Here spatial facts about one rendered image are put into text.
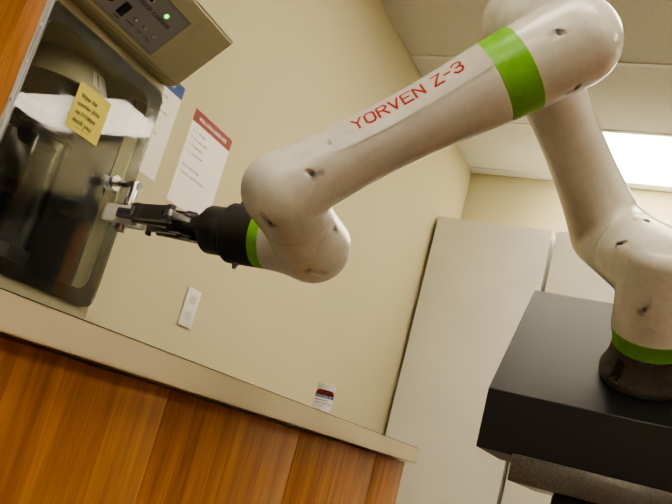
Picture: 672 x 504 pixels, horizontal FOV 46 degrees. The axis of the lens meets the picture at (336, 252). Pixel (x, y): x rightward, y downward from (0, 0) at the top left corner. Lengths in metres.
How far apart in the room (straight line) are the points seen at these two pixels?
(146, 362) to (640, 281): 0.72
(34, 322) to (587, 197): 0.87
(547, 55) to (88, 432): 0.73
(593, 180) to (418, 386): 2.81
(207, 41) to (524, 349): 0.77
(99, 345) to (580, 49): 0.68
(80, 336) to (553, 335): 0.86
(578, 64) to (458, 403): 3.05
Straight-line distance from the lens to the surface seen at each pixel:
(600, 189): 1.35
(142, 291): 2.20
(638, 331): 1.31
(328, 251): 1.10
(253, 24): 2.54
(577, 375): 1.39
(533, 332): 1.49
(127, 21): 1.35
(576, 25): 1.07
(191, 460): 1.24
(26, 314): 0.88
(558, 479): 1.25
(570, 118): 1.29
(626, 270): 1.29
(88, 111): 1.33
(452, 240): 4.20
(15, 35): 1.13
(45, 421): 0.98
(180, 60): 1.44
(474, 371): 3.99
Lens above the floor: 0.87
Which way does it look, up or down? 14 degrees up
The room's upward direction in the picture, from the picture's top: 15 degrees clockwise
